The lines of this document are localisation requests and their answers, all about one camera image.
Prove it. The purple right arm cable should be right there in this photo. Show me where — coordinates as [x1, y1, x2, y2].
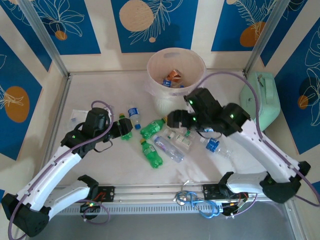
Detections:
[198, 71, 320, 218]

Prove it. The clear bottle green white label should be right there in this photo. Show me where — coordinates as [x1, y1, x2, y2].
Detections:
[164, 127, 177, 140]
[174, 126, 196, 139]
[174, 133, 194, 151]

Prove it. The green soda bottle yellow cap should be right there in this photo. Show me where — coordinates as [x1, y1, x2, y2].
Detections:
[118, 112, 133, 141]
[139, 116, 168, 140]
[139, 139, 164, 169]

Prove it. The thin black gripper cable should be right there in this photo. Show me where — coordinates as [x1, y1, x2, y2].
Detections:
[196, 129, 223, 141]
[93, 139, 113, 154]

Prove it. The blue cable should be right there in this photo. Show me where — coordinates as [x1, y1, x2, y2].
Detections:
[174, 191, 221, 220]

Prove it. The black wired connector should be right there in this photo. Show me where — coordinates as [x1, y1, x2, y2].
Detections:
[221, 201, 241, 216]
[79, 199, 102, 215]

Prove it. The white ribbed plastic bin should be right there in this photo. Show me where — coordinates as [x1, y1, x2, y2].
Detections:
[146, 48, 207, 118]

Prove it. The mint green zip case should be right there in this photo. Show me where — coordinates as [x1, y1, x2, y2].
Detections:
[239, 71, 281, 133]

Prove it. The tall clear bottle blue label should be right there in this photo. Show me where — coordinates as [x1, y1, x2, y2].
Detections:
[153, 134, 185, 164]

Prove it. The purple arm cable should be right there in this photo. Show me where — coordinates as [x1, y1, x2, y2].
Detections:
[198, 71, 320, 218]
[7, 99, 116, 240]

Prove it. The clear plastic bin liner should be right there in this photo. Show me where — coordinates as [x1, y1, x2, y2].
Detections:
[143, 71, 210, 106]

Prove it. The aluminium frame post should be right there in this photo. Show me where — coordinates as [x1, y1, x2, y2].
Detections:
[243, 0, 292, 75]
[18, 0, 70, 78]

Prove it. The small clear bottle blue cap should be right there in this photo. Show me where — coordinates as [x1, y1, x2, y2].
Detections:
[127, 106, 142, 130]

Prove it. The small clear plastic packet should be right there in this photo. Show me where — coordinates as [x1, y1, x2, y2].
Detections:
[69, 109, 89, 126]

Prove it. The clear bottle white cap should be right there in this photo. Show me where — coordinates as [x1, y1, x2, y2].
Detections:
[199, 136, 233, 161]

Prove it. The thin black left gripper cable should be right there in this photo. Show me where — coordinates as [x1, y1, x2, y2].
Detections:
[93, 139, 113, 154]

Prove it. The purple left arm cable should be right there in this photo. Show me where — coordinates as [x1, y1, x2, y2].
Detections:
[7, 99, 116, 240]

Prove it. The slotted grey cable duct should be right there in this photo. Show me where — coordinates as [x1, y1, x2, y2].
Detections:
[31, 201, 226, 217]

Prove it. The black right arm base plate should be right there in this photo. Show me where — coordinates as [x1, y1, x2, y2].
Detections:
[201, 183, 250, 201]

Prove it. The aluminium front rail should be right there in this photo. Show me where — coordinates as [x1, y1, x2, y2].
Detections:
[21, 180, 297, 207]

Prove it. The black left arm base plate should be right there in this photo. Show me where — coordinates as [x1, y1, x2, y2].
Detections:
[96, 186, 116, 203]

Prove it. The thin black right gripper cable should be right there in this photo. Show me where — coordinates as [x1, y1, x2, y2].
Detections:
[196, 129, 223, 141]

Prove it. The orange brown tea bottle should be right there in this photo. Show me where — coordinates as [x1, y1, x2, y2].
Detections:
[166, 69, 183, 83]

